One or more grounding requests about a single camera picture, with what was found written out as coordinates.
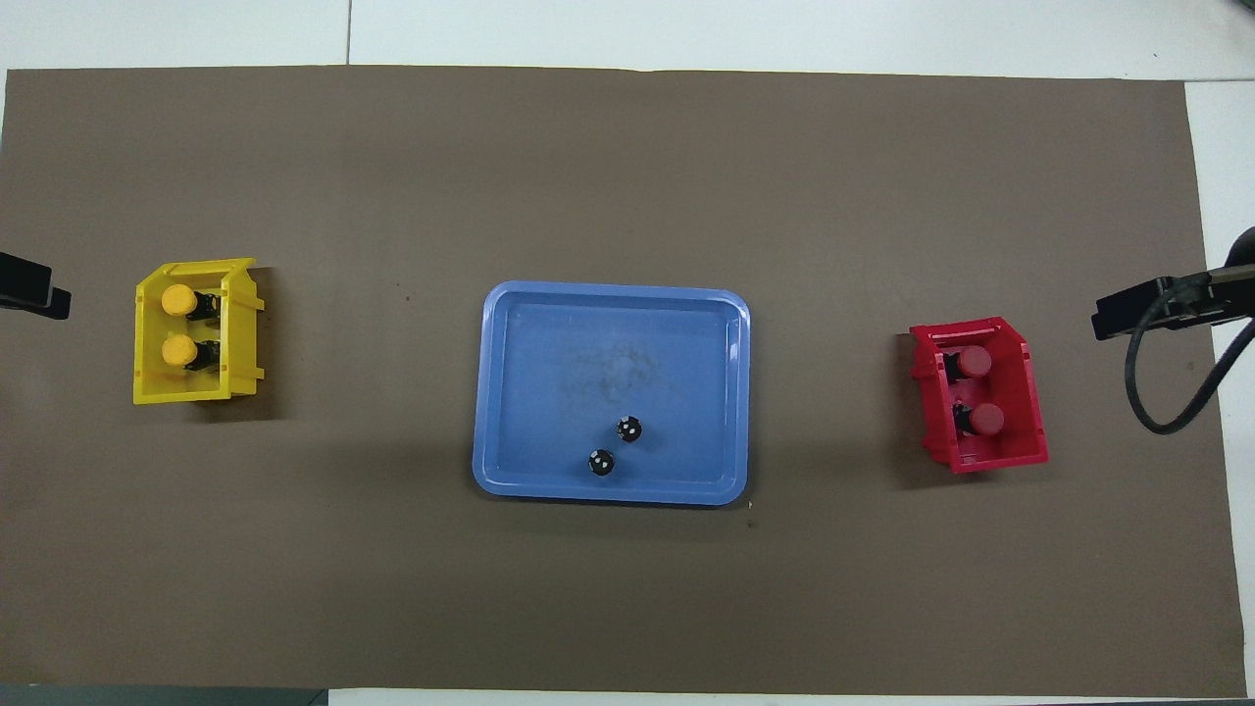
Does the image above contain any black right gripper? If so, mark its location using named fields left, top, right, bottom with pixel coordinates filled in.
left=1093, top=227, right=1255, bottom=341

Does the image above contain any yellow push button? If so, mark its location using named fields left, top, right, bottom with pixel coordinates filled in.
left=160, top=284, right=221, bottom=322
left=160, top=334, right=223, bottom=372

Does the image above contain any red push button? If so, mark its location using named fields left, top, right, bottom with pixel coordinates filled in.
left=953, top=402, right=1006, bottom=438
left=943, top=345, right=993, bottom=383

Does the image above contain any blue plastic tray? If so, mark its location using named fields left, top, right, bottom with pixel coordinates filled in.
left=472, top=280, right=753, bottom=507

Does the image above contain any red plastic bin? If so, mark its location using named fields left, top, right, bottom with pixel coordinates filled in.
left=908, top=316, right=1050, bottom=476

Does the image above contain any yellow plastic bin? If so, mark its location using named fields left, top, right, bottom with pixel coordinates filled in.
left=132, top=257, right=267, bottom=406

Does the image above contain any brown paper table mat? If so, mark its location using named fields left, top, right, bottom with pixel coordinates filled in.
left=0, top=65, right=1248, bottom=699

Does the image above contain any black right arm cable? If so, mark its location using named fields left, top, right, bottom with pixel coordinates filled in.
left=1126, top=279, right=1255, bottom=435

